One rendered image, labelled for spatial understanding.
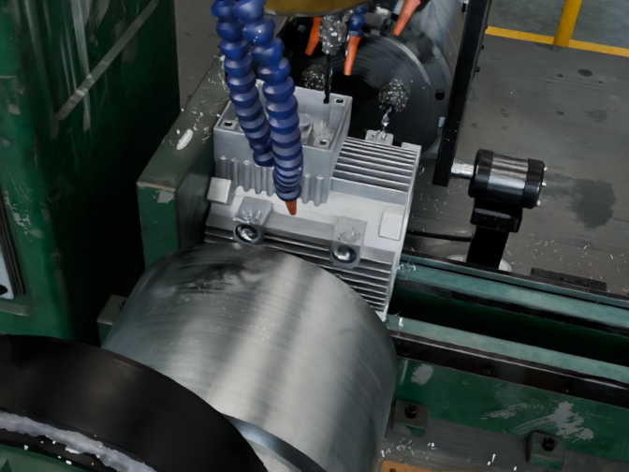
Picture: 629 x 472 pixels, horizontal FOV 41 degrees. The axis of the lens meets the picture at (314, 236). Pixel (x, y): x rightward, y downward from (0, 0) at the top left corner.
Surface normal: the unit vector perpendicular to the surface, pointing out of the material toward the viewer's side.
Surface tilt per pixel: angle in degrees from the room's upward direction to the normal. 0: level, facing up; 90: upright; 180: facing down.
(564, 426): 90
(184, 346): 13
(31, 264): 90
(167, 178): 0
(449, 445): 0
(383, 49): 90
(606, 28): 0
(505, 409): 90
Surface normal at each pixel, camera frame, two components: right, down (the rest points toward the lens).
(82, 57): 0.97, 0.21
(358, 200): -0.07, -0.28
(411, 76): -0.23, 0.65
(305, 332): 0.46, -0.58
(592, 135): 0.07, -0.73
